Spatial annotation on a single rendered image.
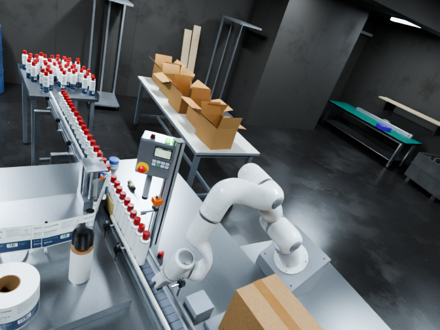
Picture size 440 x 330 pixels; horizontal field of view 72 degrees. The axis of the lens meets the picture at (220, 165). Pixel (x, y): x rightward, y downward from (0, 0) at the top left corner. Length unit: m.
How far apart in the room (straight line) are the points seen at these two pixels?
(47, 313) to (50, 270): 0.21
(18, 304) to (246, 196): 0.88
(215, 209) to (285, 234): 0.46
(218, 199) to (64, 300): 0.80
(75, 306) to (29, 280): 0.22
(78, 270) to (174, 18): 5.18
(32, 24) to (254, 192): 5.08
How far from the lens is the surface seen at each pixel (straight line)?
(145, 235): 1.49
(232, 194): 1.06
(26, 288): 1.38
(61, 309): 1.49
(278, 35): 6.13
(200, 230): 1.12
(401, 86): 8.63
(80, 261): 1.44
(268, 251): 1.87
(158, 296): 1.54
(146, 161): 1.47
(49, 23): 5.76
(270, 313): 1.35
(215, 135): 3.01
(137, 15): 5.90
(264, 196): 1.08
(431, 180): 7.10
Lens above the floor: 2.11
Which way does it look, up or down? 28 degrees down
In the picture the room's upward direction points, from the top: 19 degrees clockwise
